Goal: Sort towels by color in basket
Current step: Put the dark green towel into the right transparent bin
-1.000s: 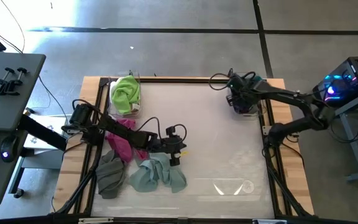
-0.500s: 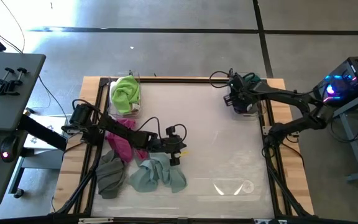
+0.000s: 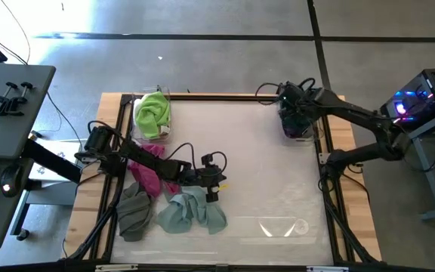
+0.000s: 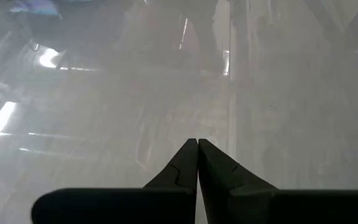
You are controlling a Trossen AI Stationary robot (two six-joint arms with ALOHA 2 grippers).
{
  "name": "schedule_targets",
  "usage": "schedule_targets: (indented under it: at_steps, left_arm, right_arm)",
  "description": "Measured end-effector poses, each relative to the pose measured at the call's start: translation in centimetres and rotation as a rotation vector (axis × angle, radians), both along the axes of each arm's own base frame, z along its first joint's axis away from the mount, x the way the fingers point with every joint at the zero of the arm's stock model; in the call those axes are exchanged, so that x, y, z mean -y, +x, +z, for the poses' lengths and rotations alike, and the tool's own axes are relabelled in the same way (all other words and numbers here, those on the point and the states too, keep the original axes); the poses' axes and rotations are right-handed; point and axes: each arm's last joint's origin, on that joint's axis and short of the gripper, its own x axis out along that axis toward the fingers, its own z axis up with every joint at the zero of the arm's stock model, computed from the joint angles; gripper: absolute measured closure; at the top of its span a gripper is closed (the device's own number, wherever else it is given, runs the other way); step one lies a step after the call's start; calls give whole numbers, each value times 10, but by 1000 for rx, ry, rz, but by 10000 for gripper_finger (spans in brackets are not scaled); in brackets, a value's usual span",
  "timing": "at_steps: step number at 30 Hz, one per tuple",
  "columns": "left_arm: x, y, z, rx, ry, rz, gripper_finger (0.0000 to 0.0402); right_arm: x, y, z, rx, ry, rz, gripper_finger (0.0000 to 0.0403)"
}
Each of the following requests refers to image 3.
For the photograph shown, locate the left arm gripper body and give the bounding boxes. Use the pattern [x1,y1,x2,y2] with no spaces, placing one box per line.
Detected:
[189,153,221,203]

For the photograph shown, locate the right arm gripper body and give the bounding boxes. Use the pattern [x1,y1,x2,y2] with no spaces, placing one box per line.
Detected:
[277,90,315,129]

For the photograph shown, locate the mint green towel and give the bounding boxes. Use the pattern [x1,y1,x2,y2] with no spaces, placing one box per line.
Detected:
[156,185,229,235]

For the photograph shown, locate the magenta towel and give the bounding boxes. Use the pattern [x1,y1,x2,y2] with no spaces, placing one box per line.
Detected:
[128,143,183,199]

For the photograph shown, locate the lime green towel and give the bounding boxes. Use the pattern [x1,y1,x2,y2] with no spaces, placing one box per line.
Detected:
[134,91,171,140]

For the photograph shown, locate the cream towel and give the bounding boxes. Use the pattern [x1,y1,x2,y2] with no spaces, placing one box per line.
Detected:
[132,97,145,118]

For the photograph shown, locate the grey-green towel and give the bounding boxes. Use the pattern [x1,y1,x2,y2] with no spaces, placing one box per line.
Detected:
[116,181,154,243]

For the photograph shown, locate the clear plastic basket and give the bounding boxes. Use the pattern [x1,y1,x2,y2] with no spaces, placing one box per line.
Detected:
[129,85,172,144]
[279,92,322,147]

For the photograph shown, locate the grey side table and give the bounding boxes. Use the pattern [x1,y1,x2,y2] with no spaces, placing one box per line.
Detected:
[393,105,435,222]

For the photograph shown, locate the white box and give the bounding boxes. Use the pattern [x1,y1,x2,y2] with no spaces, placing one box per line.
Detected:
[28,138,85,182]

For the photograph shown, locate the grey desk leg with caster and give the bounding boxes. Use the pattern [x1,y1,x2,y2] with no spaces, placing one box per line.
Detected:
[9,181,79,243]

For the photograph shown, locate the black clamp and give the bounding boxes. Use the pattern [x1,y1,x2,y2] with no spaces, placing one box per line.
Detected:
[0,82,19,116]
[0,82,34,116]

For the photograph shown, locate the black computer mouse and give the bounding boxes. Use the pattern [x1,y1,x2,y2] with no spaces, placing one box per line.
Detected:
[0,162,25,198]

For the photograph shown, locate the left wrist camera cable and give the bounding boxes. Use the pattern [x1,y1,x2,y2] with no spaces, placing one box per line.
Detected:
[164,142,228,178]

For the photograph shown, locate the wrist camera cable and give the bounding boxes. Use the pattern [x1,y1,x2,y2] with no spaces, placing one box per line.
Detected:
[164,142,228,178]
[255,77,316,106]

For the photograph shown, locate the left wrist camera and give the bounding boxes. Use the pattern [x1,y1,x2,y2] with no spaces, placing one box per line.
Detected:
[190,168,208,187]

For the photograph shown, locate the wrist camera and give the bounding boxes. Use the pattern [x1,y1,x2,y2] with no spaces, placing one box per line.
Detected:
[279,81,305,101]
[190,168,208,187]

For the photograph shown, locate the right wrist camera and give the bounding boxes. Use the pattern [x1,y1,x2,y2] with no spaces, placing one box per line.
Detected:
[279,81,305,101]

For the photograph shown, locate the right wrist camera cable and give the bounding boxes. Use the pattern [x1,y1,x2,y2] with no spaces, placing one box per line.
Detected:
[255,77,316,106]

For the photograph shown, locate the black table frame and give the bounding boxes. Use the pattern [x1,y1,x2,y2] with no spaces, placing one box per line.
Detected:
[60,92,383,272]

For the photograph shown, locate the silver metal bracket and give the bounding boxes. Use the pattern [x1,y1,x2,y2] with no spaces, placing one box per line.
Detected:
[95,264,139,272]
[307,266,349,272]

